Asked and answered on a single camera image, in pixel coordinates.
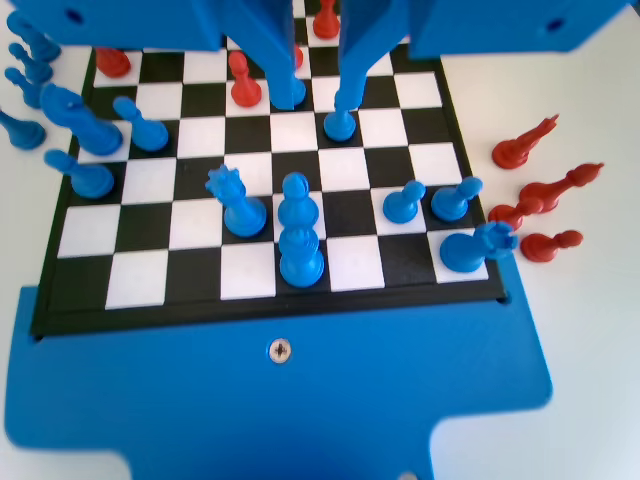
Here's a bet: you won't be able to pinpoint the blue knight chess piece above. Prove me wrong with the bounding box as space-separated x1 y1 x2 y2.
39 83 124 158
5 10 62 64

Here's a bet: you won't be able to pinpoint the captured red chess pieces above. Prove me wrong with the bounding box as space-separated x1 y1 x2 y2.
518 161 605 217

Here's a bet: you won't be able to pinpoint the blue queen piece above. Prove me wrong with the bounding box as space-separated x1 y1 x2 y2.
204 164 268 239

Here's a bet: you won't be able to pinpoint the blue rook chess piece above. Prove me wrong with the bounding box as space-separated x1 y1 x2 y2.
439 220 519 274

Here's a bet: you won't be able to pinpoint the blue king piece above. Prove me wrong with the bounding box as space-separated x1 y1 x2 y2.
278 227 327 289

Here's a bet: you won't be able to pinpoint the black and white chessboard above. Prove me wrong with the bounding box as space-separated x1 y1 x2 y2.
30 0 511 337

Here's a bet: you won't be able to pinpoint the silver screw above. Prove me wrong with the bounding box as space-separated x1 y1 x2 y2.
268 338 293 364

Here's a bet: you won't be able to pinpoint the blue board holder plate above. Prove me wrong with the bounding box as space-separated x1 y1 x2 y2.
3 272 555 480

